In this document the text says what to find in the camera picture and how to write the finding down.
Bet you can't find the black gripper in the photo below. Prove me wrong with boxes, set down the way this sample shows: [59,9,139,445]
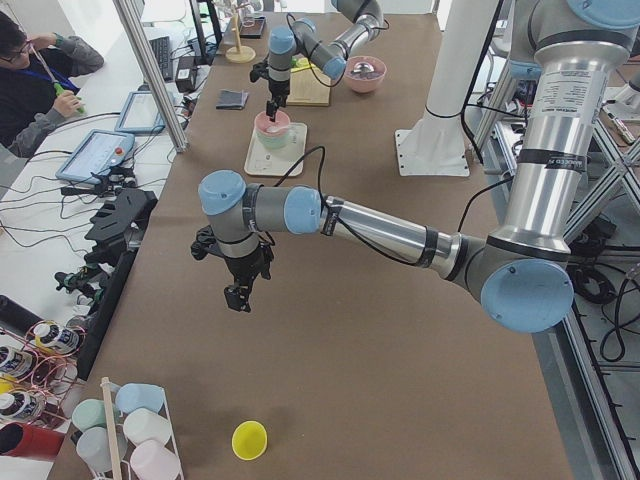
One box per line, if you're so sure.
[190,226,274,313]
[249,60,291,122]

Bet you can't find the small pink bowl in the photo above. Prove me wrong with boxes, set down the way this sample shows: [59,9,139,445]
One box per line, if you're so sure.
[254,110,291,139]

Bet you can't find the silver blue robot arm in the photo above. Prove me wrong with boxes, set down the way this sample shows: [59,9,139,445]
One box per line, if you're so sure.
[191,1,639,333]
[250,0,385,121]

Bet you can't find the large pink ice bowl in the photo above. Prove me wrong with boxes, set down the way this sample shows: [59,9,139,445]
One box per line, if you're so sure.
[343,55,387,93]

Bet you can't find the green stacked bowls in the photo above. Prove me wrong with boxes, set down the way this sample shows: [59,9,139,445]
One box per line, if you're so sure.
[256,130,291,151]

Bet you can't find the bamboo cutting board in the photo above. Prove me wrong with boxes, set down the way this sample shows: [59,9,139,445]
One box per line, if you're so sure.
[287,57,332,107]

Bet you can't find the grey folded cloth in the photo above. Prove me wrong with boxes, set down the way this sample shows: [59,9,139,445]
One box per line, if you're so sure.
[216,89,249,110]

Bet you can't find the cream rabbit tray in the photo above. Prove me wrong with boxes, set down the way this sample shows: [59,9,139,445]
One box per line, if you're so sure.
[244,122,308,177]

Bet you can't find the wooden cup tree stand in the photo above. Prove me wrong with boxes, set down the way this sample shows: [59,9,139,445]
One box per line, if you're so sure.
[213,1,264,63]

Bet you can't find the metal ice scoop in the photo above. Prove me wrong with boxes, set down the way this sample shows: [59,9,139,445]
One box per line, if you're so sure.
[350,61,379,80]

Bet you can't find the black keyboard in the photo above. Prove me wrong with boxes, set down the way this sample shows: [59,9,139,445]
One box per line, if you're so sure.
[149,36,173,81]

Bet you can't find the blue teach pendant far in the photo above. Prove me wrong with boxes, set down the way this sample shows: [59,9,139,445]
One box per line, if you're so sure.
[114,91,165,135]

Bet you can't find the blue teach pendant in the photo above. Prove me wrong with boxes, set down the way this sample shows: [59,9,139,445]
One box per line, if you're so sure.
[114,91,165,135]
[55,129,135,184]

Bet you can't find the black tool holder rack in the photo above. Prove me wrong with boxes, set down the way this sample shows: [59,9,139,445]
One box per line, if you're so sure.
[76,188,158,381]

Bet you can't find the yellow plastic cup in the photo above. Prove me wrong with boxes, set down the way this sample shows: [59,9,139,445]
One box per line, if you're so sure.
[231,420,268,461]

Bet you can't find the light blue cup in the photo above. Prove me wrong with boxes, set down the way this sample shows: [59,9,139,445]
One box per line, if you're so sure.
[115,383,164,414]

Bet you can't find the white cup on rack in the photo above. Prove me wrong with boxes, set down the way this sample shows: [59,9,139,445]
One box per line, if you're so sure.
[123,408,172,445]

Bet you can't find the blue teach pendant near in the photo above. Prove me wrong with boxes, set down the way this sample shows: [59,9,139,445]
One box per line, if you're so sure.
[55,129,135,184]

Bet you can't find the pink cup on rack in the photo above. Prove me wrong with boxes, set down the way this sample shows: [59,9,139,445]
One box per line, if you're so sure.
[130,439,180,480]

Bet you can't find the green cup on rack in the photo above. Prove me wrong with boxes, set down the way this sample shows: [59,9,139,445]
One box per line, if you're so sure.
[71,399,107,432]

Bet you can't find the seated person in black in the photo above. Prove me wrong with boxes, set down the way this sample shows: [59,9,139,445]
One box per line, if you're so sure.
[1,14,104,158]

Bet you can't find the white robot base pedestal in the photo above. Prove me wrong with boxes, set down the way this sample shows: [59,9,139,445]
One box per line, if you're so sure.
[396,0,501,177]

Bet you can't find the aluminium frame post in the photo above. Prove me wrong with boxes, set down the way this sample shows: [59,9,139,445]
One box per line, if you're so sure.
[113,0,188,153]

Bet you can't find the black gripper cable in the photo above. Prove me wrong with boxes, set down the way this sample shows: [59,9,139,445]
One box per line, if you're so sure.
[272,145,516,266]

